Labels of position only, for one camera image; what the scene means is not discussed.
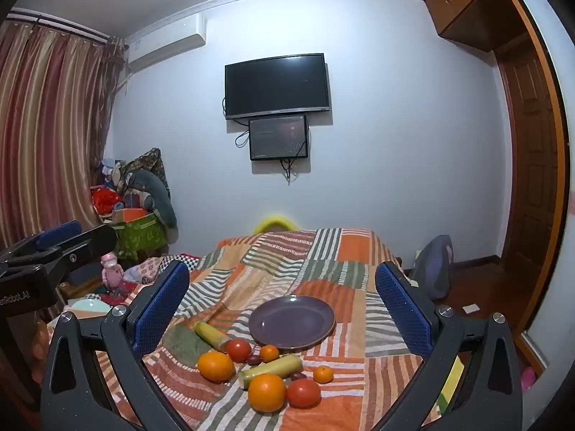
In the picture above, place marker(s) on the yellow curved object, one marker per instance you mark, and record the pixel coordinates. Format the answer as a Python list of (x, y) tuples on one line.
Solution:
[(275, 221)]

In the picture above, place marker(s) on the small mandarin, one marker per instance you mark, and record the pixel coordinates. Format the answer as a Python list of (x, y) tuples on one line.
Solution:
[(269, 353), (323, 374)]

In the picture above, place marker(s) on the small red tomato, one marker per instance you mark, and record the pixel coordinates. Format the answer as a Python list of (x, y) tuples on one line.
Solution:
[(238, 350)]

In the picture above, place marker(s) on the purple backpack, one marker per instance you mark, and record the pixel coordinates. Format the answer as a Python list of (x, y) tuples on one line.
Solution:
[(433, 267)]

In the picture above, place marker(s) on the white air conditioner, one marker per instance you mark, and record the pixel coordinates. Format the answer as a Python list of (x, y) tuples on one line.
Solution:
[(164, 42)]

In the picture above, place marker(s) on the orange box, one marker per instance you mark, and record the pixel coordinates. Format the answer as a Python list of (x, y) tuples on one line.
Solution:
[(129, 214)]

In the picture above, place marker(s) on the red plastic bag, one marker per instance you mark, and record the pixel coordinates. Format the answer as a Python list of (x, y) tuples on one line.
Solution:
[(105, 200)]

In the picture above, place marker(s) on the purple round plate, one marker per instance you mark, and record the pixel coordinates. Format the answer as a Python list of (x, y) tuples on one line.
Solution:
[(292, 321)]

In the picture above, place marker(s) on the checkered cloth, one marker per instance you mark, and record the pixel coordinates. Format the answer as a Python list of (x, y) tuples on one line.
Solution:
[(179, 261)]

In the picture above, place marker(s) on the dark red date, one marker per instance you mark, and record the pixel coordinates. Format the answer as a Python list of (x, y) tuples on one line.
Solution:
[(254, 359), (296, 376)]

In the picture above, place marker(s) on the striped patchwork blanket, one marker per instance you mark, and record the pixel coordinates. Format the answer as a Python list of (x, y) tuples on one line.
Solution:
[(314, 269)]

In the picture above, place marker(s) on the corn cob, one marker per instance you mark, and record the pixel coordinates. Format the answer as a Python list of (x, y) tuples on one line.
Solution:
[(213, 336), (269, 368)]

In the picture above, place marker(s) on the wall-mounted black television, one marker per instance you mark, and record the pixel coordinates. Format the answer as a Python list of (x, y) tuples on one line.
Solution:
[(277, 85)]

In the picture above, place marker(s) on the wooden overhead cabinet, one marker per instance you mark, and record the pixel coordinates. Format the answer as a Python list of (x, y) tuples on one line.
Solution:
[(467, 4)]

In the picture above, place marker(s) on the pink toy figure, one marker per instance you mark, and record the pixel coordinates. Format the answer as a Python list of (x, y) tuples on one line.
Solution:
[(112, 271)]

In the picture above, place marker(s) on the white paper slip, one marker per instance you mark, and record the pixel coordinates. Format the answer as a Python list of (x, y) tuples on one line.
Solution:
[(471, 309)]

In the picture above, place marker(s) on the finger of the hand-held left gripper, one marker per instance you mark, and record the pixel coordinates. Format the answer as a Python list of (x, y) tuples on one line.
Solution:
[(90, 244), (58, 233)]

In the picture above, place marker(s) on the large orange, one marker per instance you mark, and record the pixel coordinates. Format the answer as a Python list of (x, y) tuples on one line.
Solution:
[(267, 393), (216, 367)]

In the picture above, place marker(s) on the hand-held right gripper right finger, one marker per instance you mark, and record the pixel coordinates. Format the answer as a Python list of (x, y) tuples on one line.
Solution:
[(400, 310)]

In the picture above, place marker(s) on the large red tomato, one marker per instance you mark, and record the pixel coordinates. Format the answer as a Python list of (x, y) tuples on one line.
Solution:
[(303, 393)]

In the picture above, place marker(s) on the dark patterned cushion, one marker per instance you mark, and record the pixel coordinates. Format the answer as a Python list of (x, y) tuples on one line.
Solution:
[(150, 159)]

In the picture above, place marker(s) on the striped red curtain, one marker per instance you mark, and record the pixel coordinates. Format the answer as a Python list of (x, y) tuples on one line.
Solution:
[(49, 134)]

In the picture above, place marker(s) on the pink slipper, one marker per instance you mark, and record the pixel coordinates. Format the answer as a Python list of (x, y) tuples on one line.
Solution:
[(528, 376)]

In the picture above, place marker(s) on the small black wall monitor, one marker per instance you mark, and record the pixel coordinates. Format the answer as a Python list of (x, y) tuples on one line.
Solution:
[(278, 137)]

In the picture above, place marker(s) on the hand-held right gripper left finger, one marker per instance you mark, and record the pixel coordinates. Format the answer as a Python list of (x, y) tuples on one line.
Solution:
[(161, 306)]

